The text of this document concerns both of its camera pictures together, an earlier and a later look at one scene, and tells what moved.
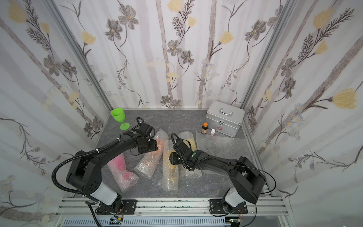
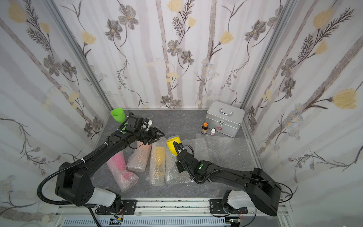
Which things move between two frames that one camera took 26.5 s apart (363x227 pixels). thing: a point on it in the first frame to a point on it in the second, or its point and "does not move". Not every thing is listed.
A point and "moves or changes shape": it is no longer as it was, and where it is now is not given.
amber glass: (170, 171) to (157, 176)
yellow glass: (188, 135) moves or changes shape
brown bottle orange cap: (204, 128) does not move
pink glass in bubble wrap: (124, 179) does not move
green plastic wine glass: (118, 114) does not move
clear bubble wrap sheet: (225, 147) does not move
